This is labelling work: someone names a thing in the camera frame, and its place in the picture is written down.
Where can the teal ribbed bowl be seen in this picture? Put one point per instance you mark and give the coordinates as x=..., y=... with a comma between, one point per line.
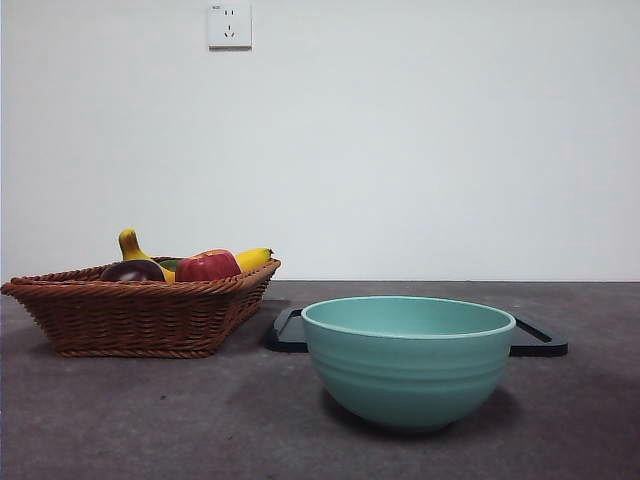
x=410, y=385

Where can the dark red plum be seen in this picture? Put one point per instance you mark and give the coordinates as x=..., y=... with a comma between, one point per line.
x=132, y=272

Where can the red apple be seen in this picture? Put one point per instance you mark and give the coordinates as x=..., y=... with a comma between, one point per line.
x=207, y=265

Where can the green fruit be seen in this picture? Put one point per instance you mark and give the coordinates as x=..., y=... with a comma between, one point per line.
x=169, y=264

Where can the yellow banana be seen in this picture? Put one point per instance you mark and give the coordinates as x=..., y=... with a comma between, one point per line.
x=131, y=247

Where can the brown wicker basket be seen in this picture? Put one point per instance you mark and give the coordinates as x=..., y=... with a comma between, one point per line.
x=130, y=320

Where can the black rectangular tray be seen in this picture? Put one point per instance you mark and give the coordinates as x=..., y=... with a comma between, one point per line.
x=540, y=345

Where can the white wall socket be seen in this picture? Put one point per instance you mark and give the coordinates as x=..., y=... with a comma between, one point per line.
x=229, y=25

